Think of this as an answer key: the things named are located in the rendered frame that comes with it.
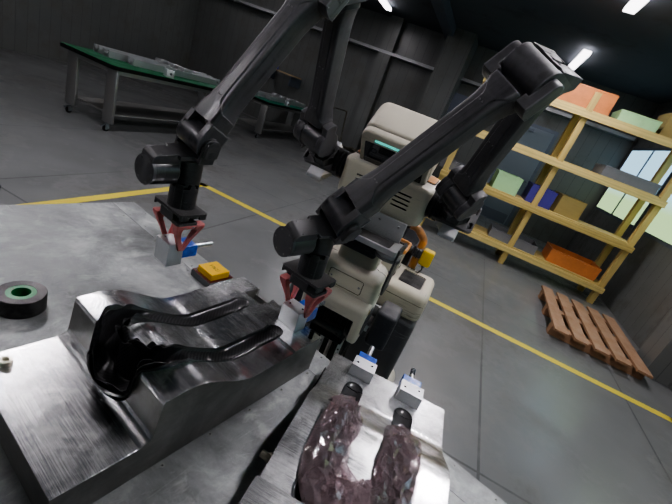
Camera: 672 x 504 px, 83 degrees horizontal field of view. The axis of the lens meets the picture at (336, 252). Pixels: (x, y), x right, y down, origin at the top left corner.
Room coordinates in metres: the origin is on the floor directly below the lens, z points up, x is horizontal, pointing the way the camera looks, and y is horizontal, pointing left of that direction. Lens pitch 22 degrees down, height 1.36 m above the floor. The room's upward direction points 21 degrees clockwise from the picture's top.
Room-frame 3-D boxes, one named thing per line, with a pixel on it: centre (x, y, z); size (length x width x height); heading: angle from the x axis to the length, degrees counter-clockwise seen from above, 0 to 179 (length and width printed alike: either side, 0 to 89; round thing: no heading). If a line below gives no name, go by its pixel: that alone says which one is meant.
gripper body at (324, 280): (0.71, 0.04, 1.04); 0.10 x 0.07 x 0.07; 62
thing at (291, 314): (0.75, 0.01, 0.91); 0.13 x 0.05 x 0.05; 152
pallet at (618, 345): (3.87, -2.79, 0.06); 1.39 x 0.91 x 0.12; 166
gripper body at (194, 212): (0.74, 0.35, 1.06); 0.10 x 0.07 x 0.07; 61
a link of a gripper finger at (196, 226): (0.74, 0.33, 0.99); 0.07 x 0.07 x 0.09; 61
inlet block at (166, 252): (0.78, 0.33, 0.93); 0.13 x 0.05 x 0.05; 151
